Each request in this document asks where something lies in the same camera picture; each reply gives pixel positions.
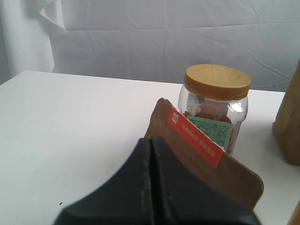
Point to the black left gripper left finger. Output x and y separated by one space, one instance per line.
125 199

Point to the clear jar with gold lid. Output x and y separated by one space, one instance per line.
215 99

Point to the brown paper bag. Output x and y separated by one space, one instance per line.
286 127

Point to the brown pouch with orange label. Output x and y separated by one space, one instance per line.
203 157

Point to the white backdrop cloth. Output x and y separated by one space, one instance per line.
151 40

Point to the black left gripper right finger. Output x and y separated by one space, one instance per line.
180 198

